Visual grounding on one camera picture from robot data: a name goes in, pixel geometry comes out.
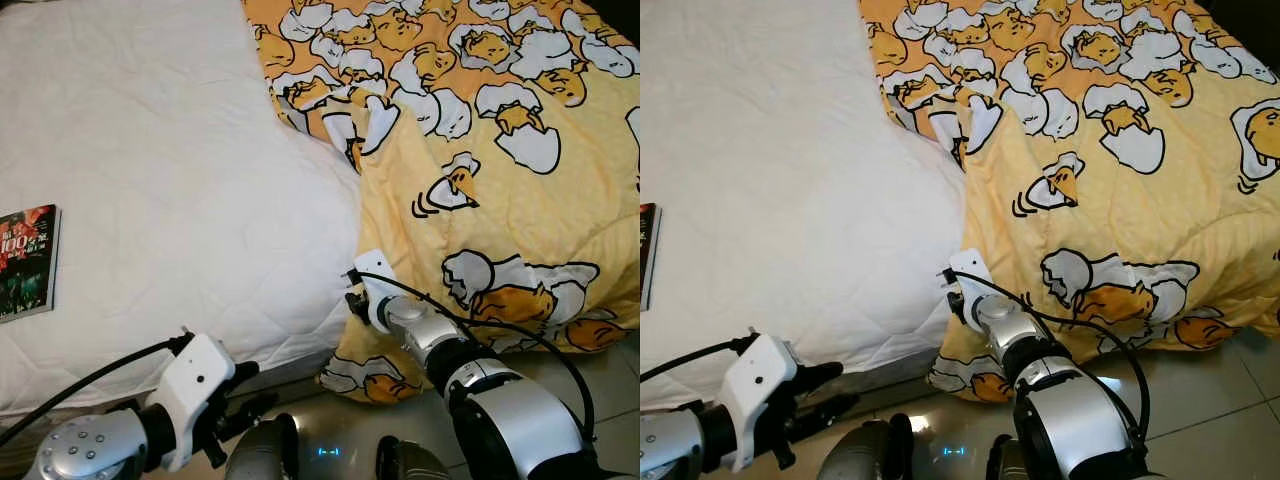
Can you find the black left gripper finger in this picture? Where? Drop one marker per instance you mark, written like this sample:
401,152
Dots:
818,376
258,407
830,409
243,373

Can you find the yellow orange cartoon blanket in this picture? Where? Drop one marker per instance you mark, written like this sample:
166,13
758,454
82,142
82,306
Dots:
1120,200
500,200

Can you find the dark cover book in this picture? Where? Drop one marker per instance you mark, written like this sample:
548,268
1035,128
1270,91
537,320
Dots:
648,255
28,262

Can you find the grey left robot leg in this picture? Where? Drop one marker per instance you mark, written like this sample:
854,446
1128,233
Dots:
870,455
265,455

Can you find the grey robot leg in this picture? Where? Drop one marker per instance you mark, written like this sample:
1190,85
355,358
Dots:
265,455
1002,462
870,455
410,462

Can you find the grey right robot leg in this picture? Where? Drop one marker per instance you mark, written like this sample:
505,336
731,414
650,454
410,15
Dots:
1002,462
410,462

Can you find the white quilted mattress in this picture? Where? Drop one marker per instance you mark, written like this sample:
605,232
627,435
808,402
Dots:
790,150
170,150

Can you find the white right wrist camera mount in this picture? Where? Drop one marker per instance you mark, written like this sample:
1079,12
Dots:
378,290
973,285

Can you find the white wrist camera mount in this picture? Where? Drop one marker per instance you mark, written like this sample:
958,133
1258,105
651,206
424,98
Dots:
973,285
765,385
378,290
195,385

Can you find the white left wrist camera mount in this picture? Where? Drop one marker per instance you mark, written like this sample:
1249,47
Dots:
195,385
765,385

